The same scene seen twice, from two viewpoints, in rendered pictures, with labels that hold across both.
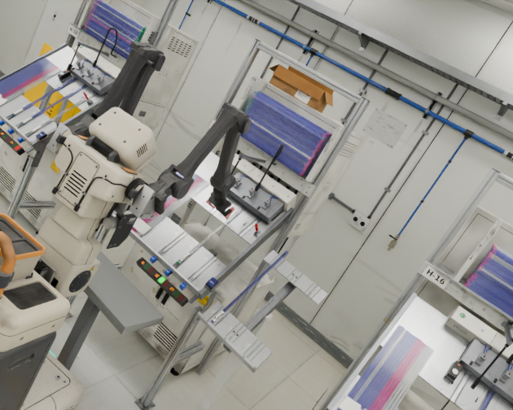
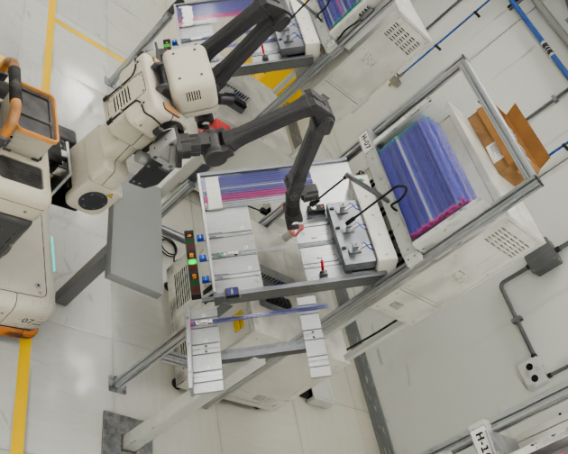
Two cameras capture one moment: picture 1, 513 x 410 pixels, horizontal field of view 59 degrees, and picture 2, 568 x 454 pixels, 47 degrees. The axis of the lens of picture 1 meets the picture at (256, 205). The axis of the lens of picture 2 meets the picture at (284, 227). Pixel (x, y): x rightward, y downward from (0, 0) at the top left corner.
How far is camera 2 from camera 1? 0.89 m
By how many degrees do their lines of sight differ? 24
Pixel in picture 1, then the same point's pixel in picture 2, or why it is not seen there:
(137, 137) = (193, 80)
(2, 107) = (186, 29)
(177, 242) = (235, 236)
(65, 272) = (80, 181)
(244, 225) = (317, 259)
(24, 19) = not seen: outside the picture
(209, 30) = (491, 42)
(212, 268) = (248, 281)
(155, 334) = not seen: hidden behind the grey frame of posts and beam
